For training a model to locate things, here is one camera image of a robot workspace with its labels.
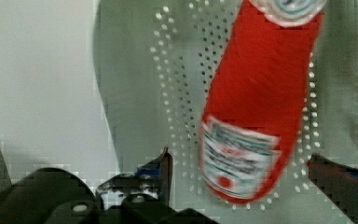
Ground red ketchup bottle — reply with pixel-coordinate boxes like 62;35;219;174
199;0;327;203

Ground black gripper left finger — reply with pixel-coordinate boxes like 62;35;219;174
95;147;172;207

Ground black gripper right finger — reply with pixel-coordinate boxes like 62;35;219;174
306;153;358;224

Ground green oval strainer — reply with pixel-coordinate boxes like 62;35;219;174
93;0;358;224

